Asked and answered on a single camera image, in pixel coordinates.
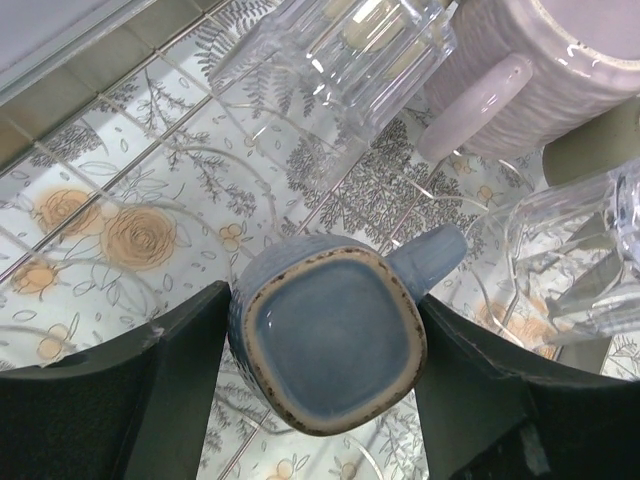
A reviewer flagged pink ribbed ceramic mug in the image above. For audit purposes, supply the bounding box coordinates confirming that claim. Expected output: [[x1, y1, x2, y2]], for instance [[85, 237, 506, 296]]
[[417, 1, 639, 161]]

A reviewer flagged blue textured square mug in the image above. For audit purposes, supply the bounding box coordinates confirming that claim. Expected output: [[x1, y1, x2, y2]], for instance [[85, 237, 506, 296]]
[[228, 224, 467, 437]]

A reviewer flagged steel two-tier dish rack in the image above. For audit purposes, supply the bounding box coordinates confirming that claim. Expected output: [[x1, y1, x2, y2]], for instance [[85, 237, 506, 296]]
[[0, 0, 640, 480]]

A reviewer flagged olive green ceramic mug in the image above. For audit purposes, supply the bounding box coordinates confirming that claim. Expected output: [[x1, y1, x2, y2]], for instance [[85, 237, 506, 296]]
[[542, 95, 639, 187]]

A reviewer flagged clear glass tumbler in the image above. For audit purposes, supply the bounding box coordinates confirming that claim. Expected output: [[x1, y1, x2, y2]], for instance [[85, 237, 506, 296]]
[[213, 1, 445, 141]]

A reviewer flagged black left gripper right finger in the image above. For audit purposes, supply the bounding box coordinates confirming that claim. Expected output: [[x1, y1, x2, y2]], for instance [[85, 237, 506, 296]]
[[415, 295, 639, 479]]

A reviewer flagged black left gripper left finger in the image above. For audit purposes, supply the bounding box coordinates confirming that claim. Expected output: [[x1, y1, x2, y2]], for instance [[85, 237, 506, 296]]
[[1, 281, 230, 479]]

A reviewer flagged clear glass near rack front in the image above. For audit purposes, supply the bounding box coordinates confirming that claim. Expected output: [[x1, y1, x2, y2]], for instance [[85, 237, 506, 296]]
[[502, 160, 639, 345]]

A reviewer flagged floral patterned table mat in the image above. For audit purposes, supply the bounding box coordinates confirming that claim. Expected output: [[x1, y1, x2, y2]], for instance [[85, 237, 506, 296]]
[[1, 1, 639, 479]]

